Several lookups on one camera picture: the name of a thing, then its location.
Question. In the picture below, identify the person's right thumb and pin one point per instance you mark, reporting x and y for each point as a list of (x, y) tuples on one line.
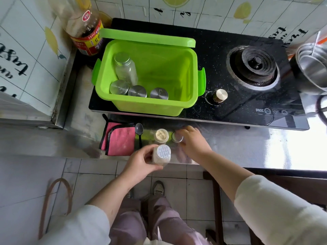
[(182, 143)]

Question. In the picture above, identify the person's left forearm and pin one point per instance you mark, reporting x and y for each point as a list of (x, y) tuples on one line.
[(102, 201)]

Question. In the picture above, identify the person's mauve trousers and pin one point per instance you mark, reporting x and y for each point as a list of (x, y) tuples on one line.
[(166, 221)]

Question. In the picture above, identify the open glass jar of powder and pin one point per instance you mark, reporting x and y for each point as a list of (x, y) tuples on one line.
[(161, 135)]

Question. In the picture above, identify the sauce bottle with red label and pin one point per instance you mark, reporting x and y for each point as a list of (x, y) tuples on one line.
[(84, 25)]

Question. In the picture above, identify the white stick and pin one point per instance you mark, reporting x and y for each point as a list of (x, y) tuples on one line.
[(315, 44)]

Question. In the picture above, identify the person's grey shoe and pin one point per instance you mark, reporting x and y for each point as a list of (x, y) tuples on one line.
[(158, 188)]

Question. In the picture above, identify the stainless steel pot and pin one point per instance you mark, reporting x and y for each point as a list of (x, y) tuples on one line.
[(310, 71)]

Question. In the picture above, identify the brass stove knob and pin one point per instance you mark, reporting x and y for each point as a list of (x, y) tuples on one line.
[(220, 95)]

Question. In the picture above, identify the tall empty glass jar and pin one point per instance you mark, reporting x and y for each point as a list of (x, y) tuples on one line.
[(125, 68)]

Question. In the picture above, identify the black glass gas stove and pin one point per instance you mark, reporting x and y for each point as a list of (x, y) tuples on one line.
[(217, 61)]

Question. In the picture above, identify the small metal jar lid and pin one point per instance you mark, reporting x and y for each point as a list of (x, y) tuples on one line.
[(175, 137)]

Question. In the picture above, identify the glass jar with metal lid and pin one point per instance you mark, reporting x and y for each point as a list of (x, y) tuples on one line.
[(119, 87), (159, 93), (137, 91)]

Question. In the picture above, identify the person's right hand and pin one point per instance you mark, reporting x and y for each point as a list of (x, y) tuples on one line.
[(195, 144)]

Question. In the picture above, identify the person's right forearm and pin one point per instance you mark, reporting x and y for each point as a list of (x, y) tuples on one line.
[(245, 191)]

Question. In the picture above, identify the person's left hand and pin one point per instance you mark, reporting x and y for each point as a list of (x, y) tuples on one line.
[(136, 164)]

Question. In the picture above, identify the pink cloth with black trim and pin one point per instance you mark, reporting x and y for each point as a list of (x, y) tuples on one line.
[(120, 140)]

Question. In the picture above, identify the spice jar with white cap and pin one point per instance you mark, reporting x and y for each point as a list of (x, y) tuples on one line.
[(162, 153)]

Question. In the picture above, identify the person's left thumb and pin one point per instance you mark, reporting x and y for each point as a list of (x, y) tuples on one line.
[(149, 149)]

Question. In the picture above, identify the black spoon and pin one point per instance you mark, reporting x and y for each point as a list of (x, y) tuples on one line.
[(139, 131)]

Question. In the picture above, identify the black gas burner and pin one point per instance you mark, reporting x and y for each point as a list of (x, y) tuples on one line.
[(254, 65)]

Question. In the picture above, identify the green plastic storage box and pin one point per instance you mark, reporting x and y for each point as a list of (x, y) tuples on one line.
[(163, 73)]

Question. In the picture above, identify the dark wooden cabinet frame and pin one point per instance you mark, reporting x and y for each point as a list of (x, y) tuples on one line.
[(288, 181)]

